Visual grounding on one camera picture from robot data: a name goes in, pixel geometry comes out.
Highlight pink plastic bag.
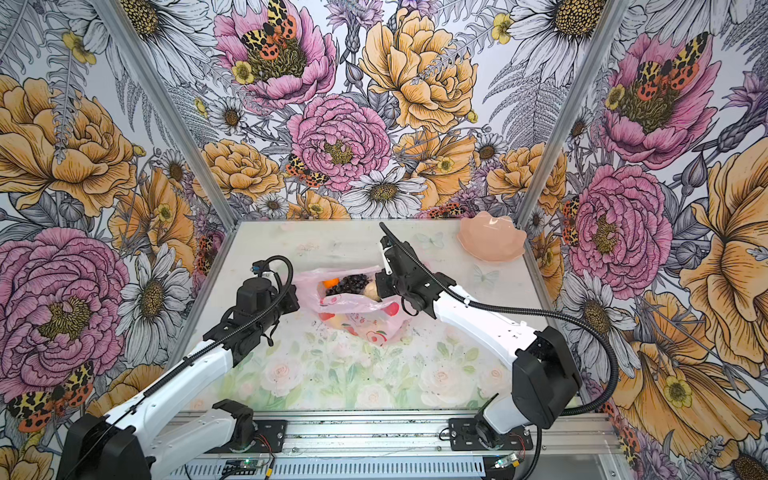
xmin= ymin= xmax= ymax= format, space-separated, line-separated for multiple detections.
xmin=293 ymin=266 xmax=410 ymax=346

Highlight pink scalloped bowl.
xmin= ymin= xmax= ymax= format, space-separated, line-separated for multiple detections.
xmin=457 ymin=211 xmax=527 ymax=263

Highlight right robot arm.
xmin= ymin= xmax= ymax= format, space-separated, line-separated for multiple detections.
xmin=375 ymin=223 xmax=582 ymax=449

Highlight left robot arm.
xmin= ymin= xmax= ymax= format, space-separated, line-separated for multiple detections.
xmin=57 ymin=255 xmax=299 ymax=479

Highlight beige fake fruit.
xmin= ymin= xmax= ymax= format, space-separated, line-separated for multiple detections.
xmin=362 ymin=281 xmax=381 ymax=302

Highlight dark fake grapes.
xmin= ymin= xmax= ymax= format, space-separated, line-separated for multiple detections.
xmin=325 ymin=274 xmax=370 ymax=296

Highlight orange fake fruit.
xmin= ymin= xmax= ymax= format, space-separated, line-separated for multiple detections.
xmin=323 ymin=278 xmax=340 ymax=289

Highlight green circuit board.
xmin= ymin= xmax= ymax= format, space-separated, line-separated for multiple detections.
xmin=221 ymin=459 xmax=263 ymax=478

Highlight left black corrugated cable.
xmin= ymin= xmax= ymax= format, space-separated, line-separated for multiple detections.
xmin=59 ymin=255 xmax=295 ymax=480

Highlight black corrugated cable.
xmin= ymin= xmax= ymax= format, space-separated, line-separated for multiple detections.
xmin=59 ymin=255 xmax=295 ymax=480
xmin=379 ymin=223 xmax=620 ymax=480

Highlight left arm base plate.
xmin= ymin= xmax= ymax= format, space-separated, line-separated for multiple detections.
xmin=207 ymin=419 xmax=288 ymax=454

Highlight aluminium front rail frame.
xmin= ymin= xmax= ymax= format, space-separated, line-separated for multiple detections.
xmin=165 ymin=411 xmax=632 ymax=479

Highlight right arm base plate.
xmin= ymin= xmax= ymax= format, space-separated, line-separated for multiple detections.
xmin=447 ymin=417 xmax=534 ymax=452

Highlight white perforated cable duct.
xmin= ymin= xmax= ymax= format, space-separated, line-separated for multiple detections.
xmin=166 ymin=456 xmax=486 ymax=479

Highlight right black corrugated cable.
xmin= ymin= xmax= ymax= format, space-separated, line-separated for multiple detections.
xmin=379 ymin=223 xmax=620 ymax=480

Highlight left aluminium corner post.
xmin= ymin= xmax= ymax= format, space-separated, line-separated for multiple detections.
xmin=94 ymin=1 xmax=239 ymax=232

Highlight aluminium corner post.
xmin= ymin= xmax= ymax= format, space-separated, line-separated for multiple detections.
xmin=94 ymin=1 xmax=239 ymax=232
xmin=517 ymin=0 xmax=631 ymax=227

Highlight right aluminium corner post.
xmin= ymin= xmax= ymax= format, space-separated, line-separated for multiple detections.
xmin=517 ymin=0 xmax=631 ymax=227

